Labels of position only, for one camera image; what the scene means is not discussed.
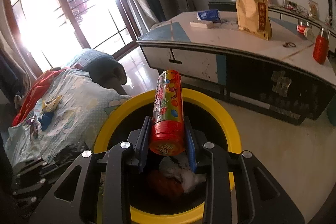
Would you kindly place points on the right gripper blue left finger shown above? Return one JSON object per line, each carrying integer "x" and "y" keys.
{"x": 142, "y": 144}

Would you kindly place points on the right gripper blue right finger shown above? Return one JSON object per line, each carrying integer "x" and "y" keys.
{"x": 190, "y": 147}

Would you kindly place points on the colourful candy tube red cap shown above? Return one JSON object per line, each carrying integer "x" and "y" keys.
{"x": 168, "y": 127}

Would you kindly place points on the white crumpled tissue trash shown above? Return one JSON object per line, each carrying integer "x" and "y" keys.
{"x": 178, "y": 167}

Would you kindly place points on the yellow rimmed trash bin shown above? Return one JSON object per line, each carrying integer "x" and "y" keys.
{"x": 206, "y": 103}

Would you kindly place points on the red wrapper in bin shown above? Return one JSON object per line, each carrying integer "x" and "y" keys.
{"x": 166, "y": 186}

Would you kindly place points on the light blue cartoon bedsheet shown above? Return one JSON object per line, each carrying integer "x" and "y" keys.
{"x": 84, "y": 108}

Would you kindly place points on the teal quilted cushion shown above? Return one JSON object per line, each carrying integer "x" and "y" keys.
{"x": 103, "y": 69}

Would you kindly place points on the purple shiny wrapper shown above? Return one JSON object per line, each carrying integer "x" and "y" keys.
{"x": 32, "y": 122}

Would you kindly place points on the blue crumpled wrapper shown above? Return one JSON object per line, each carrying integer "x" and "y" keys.
{"x": 45, "y": 120}

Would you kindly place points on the yellow crumpled wrapper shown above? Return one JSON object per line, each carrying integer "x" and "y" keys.
{"x": 50, "y": 106}

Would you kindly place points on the red floral blanket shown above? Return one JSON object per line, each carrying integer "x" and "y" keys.
{"x": 36, "y": 92}

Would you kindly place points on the coffee table with drawers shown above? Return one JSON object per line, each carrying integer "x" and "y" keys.
{"x": 276, "y": 77}

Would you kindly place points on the white flat box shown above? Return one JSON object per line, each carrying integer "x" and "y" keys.
{"x": 206, "y": 24}

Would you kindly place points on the blue tissue pack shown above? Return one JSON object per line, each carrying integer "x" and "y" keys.
{"x": 209, "y": 15}

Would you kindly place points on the brown framed glass door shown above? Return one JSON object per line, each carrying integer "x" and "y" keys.
{"x": 48, "y": 32}

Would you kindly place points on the tan paper bag red label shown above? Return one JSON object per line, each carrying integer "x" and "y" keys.
{"x": 253, "y": 17}

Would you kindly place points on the red thermos bottle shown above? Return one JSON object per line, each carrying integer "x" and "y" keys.
{"x": 321, "y": 46}

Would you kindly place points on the red white can lying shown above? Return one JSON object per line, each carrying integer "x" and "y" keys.
{"x": 306, "y": 31}

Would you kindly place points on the black white tv cabinet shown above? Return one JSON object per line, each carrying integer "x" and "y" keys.
{"x": 280, "y": 13}

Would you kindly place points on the steel bowl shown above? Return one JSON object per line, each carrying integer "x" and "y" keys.
{"x": 303, "y": 22}

